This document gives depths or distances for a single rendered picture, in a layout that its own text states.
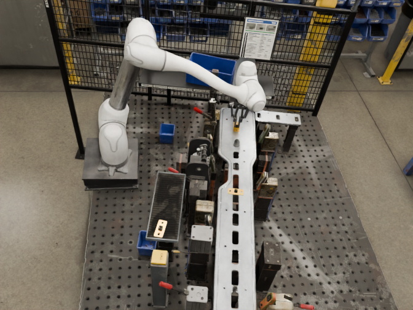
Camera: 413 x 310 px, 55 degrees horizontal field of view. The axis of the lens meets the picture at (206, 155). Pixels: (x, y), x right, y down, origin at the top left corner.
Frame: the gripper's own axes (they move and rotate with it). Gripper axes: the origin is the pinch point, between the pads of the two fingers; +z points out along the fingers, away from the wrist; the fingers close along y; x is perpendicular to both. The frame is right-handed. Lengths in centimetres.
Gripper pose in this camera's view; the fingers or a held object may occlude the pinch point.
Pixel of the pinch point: (237, 121)
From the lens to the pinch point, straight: 236.2
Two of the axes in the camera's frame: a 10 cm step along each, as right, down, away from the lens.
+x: 0.5, -7.4, 6.7
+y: 10.0, 0.9, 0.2
